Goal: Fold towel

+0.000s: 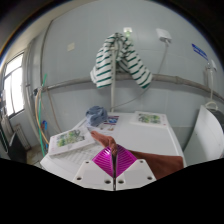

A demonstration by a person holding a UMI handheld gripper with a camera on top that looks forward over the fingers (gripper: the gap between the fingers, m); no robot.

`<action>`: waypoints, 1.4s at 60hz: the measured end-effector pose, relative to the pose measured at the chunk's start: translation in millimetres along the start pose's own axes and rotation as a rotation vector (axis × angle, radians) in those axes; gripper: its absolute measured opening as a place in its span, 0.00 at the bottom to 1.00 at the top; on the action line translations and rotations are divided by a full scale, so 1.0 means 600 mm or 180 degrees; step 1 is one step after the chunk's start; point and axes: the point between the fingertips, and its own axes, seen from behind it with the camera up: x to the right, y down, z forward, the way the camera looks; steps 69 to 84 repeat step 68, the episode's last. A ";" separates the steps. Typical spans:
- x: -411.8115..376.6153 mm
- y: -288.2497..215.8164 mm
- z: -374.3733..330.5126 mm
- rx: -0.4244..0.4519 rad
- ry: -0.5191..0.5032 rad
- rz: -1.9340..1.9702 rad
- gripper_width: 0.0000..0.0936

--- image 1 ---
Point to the window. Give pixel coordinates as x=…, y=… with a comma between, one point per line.
x=14, y=85

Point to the grey horizontal wall pipe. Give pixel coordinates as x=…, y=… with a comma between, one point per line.
x=173, y=79

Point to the blue wall sign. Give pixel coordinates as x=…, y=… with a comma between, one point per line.
x=199, y=51

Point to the colourful printed leaflet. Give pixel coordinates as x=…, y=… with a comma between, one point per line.
x=108, y=124

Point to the large printed booklet with green picture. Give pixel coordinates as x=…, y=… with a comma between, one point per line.
x=70, y=139

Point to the white wall box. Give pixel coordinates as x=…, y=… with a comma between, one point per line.
x=163, y=34

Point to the crumpled blue cloth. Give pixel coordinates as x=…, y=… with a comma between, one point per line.
x=96, y=115

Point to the small printed booklet with green picture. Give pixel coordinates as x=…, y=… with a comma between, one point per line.
x=149, y=118

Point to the white vertical pipe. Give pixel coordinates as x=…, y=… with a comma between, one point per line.
x=113, y=96

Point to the white wall tap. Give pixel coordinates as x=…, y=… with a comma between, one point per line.
x=211, y=66

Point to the green and white striped garment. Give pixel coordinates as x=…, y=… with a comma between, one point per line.
x=106, y=63

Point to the white wall switch plate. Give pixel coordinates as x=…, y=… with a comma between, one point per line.
x=70, y=46

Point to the white wall socket with green light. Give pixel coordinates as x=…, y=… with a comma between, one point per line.
x=127, y=31

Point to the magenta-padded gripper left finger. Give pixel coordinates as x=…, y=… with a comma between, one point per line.
x=87, y=173

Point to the white washing machine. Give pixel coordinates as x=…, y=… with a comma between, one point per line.
x=205, y=136

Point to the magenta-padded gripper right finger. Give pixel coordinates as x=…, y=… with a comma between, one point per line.
x=140, y=173

